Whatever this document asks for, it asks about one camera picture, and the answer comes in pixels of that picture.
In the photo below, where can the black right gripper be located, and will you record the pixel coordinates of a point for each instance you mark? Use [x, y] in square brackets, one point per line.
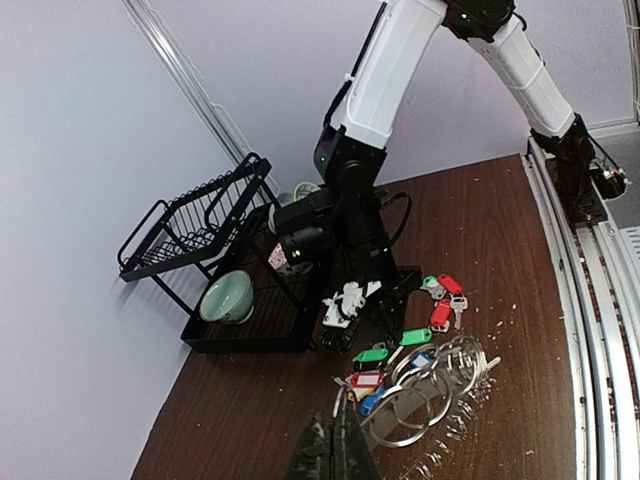
[386, 308]

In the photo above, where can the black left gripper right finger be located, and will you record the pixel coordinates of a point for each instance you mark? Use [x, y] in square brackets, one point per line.
[352, 458]

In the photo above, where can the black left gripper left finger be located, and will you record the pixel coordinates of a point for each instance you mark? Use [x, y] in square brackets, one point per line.
[312, 455]

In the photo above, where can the green key tag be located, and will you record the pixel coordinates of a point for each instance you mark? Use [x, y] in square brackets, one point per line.
[411, 338]

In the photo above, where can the metal disc with key rings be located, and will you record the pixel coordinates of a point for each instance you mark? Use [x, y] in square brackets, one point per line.
[424, 413]

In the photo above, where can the blue key tag upper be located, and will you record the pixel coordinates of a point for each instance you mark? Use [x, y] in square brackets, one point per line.
[418, 362]

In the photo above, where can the red key tag bunch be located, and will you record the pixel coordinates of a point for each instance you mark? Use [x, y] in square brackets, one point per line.
[450, 302]

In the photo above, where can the mixed colour key tag bunch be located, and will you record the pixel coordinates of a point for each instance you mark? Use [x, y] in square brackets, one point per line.
[366, 383]

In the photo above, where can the pink patterned bowl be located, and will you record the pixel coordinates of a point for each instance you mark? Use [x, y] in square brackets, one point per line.
[277, 260]

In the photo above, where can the yellow flower plate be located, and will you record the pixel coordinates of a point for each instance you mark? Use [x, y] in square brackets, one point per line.
[305, 189]

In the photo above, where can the celadon green bowl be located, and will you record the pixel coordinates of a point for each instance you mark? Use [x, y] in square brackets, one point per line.
[230, 300]

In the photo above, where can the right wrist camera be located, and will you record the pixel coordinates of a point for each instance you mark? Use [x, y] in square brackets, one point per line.
[342, 311]

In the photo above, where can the black wire dish rack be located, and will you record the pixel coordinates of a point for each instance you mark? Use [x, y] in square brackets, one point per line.
[218, 227]

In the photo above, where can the aluminium front rail base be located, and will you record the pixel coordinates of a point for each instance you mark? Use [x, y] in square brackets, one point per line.
[598, 282]

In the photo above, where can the right aluminium frame post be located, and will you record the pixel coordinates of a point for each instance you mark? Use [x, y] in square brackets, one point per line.
[183, 71]

